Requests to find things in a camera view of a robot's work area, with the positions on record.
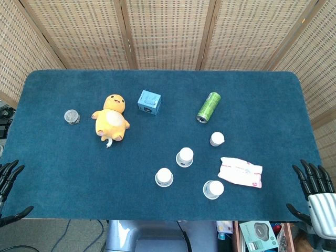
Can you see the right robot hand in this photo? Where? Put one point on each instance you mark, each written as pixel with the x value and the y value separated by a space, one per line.
pixel 321 207

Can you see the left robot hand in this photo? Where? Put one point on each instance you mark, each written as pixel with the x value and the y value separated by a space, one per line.
pixel 8 176

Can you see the white floral paper cup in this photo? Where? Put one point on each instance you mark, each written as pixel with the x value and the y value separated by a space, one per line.
pixel 164 177
pixel 213 189
pixel 185 157

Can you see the black electronic equipment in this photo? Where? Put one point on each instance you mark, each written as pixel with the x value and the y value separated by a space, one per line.
pixel 5 123

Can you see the teal product box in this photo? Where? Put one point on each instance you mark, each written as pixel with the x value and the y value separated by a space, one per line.
pixel 258 236

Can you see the dark blue table mat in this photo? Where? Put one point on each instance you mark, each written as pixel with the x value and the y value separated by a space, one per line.
pixel 78 170

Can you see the white pink wipes pack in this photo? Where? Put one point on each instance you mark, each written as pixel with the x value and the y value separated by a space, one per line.
pixel 240 173

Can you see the white orange printed packet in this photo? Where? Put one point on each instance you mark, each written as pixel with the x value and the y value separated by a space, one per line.
pixel 224 226

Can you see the yellow plush toy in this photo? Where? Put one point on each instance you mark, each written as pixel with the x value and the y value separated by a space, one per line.
pixel 111 120

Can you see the woven rattan screen panel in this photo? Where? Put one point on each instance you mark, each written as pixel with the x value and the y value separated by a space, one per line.
pixel 168 34
pixel 317 65
pixel 257 34
pixel 15 52
pixel 78 34

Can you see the small white lidded jar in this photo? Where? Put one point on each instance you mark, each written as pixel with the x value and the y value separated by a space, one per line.
pixel 216 139

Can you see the grey blue robot torso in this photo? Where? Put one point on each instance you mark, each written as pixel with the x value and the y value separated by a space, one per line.
pixel 131 236

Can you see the green drink can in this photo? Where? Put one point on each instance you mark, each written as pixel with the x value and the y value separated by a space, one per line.
pixel 209 107

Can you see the light blue cardboard box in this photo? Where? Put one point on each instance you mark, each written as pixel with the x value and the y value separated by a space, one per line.
pixel 149 102

